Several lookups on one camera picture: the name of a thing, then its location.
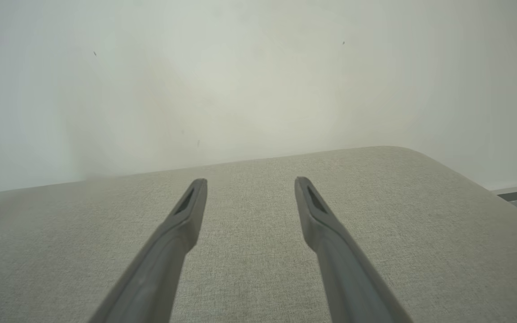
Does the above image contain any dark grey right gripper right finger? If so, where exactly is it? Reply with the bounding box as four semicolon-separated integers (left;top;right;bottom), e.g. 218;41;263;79
295;176;414;323

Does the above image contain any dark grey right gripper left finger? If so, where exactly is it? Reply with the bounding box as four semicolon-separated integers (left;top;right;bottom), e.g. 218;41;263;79
89;179;208;323

